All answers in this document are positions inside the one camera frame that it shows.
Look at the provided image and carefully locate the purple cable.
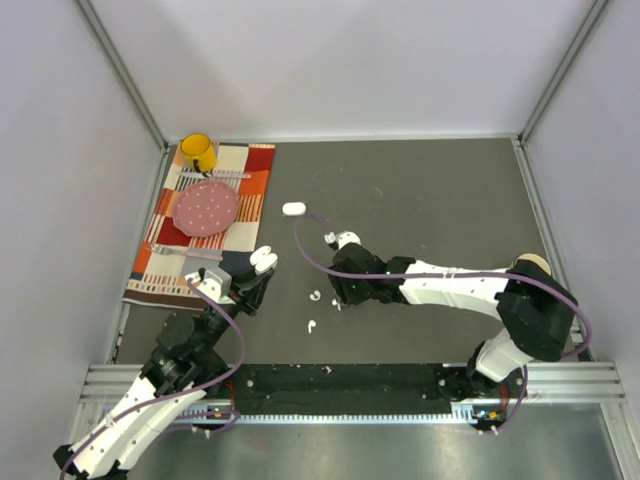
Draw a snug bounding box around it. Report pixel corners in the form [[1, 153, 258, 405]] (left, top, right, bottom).
[[58, 279, 249, 480], [293, 212, 596, 436]]

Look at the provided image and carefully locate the cream dotted mug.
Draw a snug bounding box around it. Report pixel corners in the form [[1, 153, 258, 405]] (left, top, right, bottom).
[[511, 253, 552, 276]]

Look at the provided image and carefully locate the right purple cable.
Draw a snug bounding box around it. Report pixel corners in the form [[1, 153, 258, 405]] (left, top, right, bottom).
[[293, 212, 596, 436]]

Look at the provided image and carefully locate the white charging case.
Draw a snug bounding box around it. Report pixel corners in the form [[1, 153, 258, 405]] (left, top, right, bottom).
[[281, 201, 307, 217], [249, 245, 278, 274]]

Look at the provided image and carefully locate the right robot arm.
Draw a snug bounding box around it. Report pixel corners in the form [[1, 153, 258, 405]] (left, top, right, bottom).
[[329, 243, 576, 400]]

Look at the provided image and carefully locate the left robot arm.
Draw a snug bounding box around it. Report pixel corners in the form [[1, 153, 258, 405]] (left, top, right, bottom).
[[53, 253, 277, 479]]

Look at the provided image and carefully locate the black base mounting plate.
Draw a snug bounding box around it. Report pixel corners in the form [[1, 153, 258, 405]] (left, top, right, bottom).
[[199, 363, 529, 416]]

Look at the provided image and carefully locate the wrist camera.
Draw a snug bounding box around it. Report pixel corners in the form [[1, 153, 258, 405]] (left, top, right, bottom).
[[184, 267, 233, 305], [324, 231, 361, 251]]

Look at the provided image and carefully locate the patchwork orange placemat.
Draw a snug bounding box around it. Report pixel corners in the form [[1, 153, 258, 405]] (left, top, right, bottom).
[[123, 143, 276, 310]]

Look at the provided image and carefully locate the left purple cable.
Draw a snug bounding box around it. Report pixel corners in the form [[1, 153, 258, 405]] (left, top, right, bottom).
[[58, 279, 249, 480]]

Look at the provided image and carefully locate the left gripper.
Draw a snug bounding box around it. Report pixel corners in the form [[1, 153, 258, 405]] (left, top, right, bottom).
[[197, 261, 273, 354]]

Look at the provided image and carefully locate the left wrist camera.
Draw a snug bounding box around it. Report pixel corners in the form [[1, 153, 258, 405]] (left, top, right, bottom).
[[184, 267, 233, 305]]

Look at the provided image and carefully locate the white cable duct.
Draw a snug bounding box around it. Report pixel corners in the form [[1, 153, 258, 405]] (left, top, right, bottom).
[[174, 404, 504, 425]]

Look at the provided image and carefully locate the pink polka dot plate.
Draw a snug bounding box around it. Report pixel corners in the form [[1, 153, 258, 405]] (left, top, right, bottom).
[[172, 180, 240, 238]]

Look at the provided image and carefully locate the yellow mug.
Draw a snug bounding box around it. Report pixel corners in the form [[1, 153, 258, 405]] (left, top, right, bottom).
[[180, 133, 217, 173]]

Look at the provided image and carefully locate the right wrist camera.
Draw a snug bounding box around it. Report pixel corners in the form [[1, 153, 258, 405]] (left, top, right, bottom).
[[324, 231, 361, 251]]

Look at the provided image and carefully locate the closed white charging case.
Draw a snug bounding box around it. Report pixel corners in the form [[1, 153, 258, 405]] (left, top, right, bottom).
[[281, 201, 307, 217]]

